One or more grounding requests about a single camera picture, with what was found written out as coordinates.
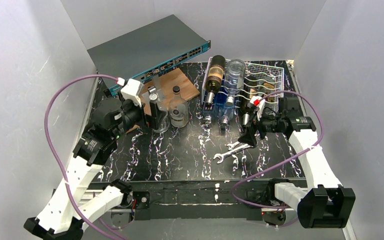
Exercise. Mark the grey network switch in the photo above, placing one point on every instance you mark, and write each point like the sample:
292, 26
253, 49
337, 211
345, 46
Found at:
151, 50

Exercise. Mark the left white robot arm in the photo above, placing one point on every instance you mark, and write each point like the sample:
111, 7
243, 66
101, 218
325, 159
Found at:
64, 218

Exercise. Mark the clear bottle white cap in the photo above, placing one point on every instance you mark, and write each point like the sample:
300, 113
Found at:
165, 119

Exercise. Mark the small silver wrench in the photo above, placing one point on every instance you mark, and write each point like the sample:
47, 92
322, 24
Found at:
236, 146

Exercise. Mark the clear liquor bottle black cap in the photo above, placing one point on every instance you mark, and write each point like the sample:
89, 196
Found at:
178, 109

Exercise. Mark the black base frame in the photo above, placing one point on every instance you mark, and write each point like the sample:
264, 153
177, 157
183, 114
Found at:
189, 199

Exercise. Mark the silver metal stand bracket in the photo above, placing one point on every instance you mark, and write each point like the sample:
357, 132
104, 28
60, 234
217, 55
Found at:
154, 86

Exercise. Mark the white wire wine rack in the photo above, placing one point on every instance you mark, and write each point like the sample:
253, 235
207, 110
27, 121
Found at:
271, 74

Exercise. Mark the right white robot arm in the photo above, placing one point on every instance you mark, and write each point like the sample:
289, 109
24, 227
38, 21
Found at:
326, 203

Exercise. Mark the large silver wrench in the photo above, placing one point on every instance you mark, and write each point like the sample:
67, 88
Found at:
220, 157

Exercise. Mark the dark green lower wine bottle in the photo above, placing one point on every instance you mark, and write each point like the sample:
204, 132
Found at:
250, 89

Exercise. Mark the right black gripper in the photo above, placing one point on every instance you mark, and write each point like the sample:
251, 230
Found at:
254, 125

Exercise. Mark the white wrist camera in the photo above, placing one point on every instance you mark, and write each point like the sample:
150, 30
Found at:
130, 90
257, 105

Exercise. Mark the wooden board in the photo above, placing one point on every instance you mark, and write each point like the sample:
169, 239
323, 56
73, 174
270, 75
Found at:
174, 78

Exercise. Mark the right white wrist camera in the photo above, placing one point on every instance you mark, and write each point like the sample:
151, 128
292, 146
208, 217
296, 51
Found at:
257, 105

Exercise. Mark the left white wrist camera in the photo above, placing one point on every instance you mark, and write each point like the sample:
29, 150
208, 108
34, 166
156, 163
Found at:
130, 90

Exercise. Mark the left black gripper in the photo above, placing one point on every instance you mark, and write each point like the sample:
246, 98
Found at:
146, 112

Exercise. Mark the dark wine bottle gold label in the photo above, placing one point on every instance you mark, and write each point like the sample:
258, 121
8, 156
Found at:
213, 81

